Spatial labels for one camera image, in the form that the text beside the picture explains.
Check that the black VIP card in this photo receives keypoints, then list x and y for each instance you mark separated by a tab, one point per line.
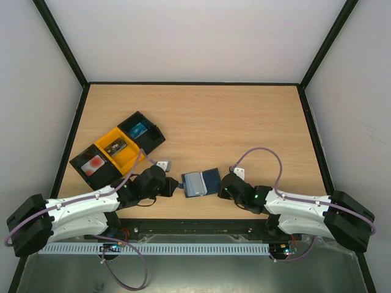
116	146

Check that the black front mounting rail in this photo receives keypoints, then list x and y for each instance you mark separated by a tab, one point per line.
253	230

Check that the light blue slotted cable duct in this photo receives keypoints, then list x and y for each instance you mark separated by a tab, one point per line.
79	248

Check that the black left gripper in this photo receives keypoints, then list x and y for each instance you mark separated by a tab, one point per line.
168	190

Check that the black bin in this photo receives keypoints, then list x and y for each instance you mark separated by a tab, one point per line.
145	134
104	176

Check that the black bin far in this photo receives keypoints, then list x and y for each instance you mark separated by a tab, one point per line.
145	134

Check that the yellow bin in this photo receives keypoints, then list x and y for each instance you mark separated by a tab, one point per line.
123	160

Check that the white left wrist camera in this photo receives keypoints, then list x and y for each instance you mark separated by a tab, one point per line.
165	165

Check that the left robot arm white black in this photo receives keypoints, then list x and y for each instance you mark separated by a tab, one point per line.
38	222

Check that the blue credit card in bin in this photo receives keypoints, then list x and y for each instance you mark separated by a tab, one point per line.
137	130

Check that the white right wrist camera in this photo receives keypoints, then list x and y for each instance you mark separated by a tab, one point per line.
238	171

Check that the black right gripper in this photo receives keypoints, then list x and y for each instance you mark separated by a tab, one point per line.
225	187

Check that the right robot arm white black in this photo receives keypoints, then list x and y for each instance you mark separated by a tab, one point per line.
337	216

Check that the white red card in bin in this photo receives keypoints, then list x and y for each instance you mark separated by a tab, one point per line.
92	165

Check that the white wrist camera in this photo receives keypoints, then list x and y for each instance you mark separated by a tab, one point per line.
165	165
238	171

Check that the black bin near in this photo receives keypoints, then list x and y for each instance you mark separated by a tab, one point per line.
104	176

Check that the blue leather card holder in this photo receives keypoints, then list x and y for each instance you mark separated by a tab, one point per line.
199	184

